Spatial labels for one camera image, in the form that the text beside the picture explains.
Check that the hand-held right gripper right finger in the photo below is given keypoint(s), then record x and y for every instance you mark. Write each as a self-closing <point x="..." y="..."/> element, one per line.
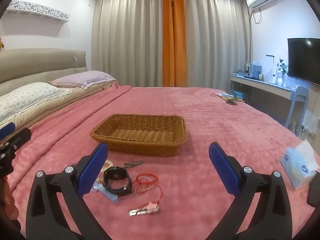
<point x="222" y="165"/>

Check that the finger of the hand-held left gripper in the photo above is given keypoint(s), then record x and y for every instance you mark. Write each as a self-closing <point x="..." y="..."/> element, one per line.
<point x="21" y="136"/>
<point x="7" y="130"/>

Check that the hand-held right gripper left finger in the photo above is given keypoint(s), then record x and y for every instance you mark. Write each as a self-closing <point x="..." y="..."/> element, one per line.
<point x="92" y="165"/>

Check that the black wrist watch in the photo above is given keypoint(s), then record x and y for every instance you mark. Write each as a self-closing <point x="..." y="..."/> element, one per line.
<point x="110" y="173"/>

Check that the light blue hair clip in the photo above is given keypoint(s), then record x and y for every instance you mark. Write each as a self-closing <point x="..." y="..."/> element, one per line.
<point x="108" y="193"/>

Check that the brown wicker basket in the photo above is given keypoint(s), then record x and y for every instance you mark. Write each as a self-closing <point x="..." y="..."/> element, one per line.
<point x="150" y="145"/>

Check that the silver hair clip pink comb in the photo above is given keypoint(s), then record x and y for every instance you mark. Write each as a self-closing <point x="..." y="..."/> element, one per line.
<point x="142" y="208"/>

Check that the plain silver hair clip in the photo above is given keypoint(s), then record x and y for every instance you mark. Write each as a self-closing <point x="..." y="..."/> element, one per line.
<point x="133" y="164"/>

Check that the floral white pillow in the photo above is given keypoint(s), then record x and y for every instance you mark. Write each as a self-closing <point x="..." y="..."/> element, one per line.
<point x="30" y="95"/>

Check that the pink fleece blanket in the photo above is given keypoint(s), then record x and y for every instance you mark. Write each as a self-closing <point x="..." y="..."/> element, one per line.
<point x="212" y="120"/>

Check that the beige folded quilt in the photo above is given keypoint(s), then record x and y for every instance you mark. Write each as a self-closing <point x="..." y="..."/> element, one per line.
<point x="62" y="100"/>

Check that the colourful book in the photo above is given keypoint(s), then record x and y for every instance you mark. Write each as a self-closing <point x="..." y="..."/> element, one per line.
<point x="225" y="95"/>

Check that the beige padded headboard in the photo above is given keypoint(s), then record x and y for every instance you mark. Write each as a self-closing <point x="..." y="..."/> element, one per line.
<point x="37" y="62"/>

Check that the blue tissue box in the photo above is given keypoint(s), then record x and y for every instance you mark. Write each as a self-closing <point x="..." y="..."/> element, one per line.
<point x="297" y="165"/>

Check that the lilac pillow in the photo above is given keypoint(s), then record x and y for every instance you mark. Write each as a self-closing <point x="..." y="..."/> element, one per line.
<point x="85" y="78"/>

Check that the white desk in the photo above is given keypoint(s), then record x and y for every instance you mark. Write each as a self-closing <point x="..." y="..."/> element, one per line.
<point x="260" y="83"/>

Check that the white power strip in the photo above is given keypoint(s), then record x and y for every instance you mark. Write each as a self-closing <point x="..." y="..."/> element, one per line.
<point x="307" y="129"/>

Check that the black object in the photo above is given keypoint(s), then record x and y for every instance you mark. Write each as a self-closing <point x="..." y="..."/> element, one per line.
<point x="314" y="190"/>

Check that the light blue chair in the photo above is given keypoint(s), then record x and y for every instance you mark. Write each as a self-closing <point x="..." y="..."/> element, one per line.
<point x="298" y="100"/>

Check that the boxes on desk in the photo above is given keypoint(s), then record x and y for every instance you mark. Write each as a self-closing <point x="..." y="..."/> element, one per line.
<point x="256" y="70"/>

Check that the white vase with flowers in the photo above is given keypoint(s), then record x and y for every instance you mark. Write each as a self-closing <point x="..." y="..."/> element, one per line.
<point x="280" y="78"/>

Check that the white desk lamp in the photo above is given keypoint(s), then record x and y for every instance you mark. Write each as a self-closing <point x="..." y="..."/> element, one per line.
<point x="273" y="67"/>

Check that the grey curtain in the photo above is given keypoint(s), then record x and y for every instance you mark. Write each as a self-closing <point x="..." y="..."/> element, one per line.
<point x="217" y="37"/>
<point x="125" y="37"/>

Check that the black television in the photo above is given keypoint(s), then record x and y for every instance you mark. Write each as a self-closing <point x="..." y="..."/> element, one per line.
<point x="303" y="57"/>

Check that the orange curtain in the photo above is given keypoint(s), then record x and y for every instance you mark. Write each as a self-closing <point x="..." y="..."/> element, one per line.
<point x="167" y="37"/>

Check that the white wall shelf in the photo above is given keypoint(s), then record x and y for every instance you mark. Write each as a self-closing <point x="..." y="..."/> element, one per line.
<point x="37" y="11"/>

